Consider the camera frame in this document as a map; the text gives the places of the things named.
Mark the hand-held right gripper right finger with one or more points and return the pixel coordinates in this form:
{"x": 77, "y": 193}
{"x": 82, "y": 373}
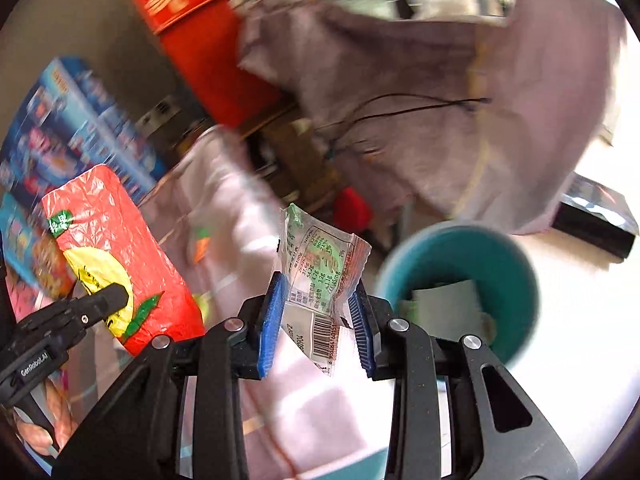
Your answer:
{"x": 362, "y": 332}

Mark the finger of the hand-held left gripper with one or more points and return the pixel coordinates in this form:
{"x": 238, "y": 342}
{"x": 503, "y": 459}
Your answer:
{"x": 105, "y": 302}

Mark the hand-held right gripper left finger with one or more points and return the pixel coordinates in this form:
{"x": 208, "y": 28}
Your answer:
{"x": 272, "y": 327}

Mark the red snack wrapper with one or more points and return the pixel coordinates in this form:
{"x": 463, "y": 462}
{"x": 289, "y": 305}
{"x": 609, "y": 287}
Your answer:
{"x": 115, "y": 230}

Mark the clear green printed wrapper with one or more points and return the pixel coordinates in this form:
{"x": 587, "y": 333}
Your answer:
{"x": 320, "y": 270}

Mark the white green carton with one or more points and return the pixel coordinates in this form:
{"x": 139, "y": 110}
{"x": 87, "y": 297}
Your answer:
{"x": 445, "y": 300}

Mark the teal bin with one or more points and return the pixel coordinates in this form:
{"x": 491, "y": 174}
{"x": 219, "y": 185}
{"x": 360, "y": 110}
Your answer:
{"x": 505, "y": 270}

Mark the person's left hand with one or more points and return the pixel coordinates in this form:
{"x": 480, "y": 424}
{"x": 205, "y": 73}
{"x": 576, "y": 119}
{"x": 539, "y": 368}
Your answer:
{"x": 62, "y": 410}

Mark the cartoon printed snack bag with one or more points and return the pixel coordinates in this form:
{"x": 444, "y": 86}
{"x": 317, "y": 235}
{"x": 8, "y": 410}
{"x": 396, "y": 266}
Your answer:
{"x": 30, "y": 255}

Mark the small red plastic item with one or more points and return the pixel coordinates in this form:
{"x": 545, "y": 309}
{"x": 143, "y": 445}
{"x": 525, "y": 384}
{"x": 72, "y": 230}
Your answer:
{"x": 352, "y": 210}

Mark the pink grey checked tablecloth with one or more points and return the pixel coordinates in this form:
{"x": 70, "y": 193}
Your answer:
{"x": 225, "y": 200}

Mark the blue toy box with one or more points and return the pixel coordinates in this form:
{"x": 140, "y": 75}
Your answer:
{"x": 75, "y": 125}

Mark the black silver flat box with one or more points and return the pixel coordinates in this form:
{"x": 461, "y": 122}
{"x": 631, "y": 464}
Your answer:
{"x": 595, "y": 220}

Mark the plain red box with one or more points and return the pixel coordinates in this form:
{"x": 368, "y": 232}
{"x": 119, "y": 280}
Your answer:
{"x": 220, "y": 70}

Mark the mauve draped cloth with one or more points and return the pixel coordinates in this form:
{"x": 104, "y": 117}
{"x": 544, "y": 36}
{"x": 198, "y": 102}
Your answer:
{"x": 400, "y": 75}

